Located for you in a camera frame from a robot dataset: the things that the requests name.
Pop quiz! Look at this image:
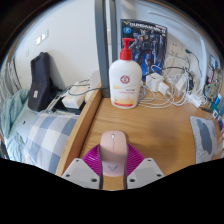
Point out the teal blanket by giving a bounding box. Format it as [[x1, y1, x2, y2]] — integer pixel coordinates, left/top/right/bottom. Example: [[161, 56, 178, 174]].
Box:
[[0, 88, 30, 139]]

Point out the grey metal desk frame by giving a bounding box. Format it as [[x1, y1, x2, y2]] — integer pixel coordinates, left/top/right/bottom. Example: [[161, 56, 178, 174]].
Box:
[[94, 0, 118, 99]]

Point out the blue white checked pillow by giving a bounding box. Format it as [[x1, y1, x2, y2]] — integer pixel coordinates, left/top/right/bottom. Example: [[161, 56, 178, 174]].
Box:
[[21, 111, 81, 174]]

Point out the white wall outlet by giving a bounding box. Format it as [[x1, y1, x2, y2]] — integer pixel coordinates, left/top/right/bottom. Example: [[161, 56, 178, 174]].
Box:
[[168, 41, 183, 58]]

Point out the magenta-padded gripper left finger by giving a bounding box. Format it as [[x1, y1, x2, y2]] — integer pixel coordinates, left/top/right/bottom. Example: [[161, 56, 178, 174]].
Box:
[[61, 143, 104, 191]]

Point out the grey blotch-print mouse pad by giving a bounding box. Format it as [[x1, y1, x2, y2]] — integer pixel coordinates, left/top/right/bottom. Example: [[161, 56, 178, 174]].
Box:
[[189, 115, 224, 164]]

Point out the green-plug dark cable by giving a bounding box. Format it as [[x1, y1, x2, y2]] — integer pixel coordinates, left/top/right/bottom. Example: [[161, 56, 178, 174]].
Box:
[[184, 49, 203, 73]]

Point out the black bag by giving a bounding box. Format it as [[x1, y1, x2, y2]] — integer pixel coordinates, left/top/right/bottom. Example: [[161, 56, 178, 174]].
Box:
[[27, 51, 58, 113]]

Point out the white wall switch plate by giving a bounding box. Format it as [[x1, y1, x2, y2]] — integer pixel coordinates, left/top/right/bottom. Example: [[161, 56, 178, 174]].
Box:
[[35, 29, 50, 46]]

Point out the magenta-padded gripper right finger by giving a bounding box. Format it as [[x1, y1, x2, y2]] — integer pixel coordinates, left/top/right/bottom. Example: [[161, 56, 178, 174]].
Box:
[[124, 143, 166, 191]]

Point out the pink computer mouse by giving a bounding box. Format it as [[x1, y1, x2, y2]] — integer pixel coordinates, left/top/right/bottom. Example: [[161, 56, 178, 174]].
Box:
[[99, 130, 129, 178]]

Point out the white red-pump lotion bottle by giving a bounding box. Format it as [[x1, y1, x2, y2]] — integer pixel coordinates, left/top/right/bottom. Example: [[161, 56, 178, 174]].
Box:
[[108, 37, 143, 110]]

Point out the white charger block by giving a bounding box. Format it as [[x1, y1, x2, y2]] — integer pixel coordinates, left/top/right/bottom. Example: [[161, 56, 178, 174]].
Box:
[[145, 73, 164, 93], [157, 81, 171, 98]]

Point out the tangled white charger cable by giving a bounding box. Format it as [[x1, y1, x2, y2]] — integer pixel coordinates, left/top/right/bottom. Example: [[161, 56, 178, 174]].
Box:
[[136, 56, 201, 109]]

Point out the tan robot figure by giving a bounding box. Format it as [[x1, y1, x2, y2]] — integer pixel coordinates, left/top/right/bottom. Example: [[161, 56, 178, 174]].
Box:
[[203, 68, 224, 101]]

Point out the white desk lamp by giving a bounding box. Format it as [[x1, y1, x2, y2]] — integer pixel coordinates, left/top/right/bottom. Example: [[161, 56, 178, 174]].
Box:
[[148, 9, 209, 71]]

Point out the white box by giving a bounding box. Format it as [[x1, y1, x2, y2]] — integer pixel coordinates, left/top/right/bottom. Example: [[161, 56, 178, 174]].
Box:
[[61, 81, 92, 110]]

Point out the blue robot model kit box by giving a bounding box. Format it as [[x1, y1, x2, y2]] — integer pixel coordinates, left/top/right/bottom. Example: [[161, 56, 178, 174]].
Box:
[[120, 18, 168, 81]]

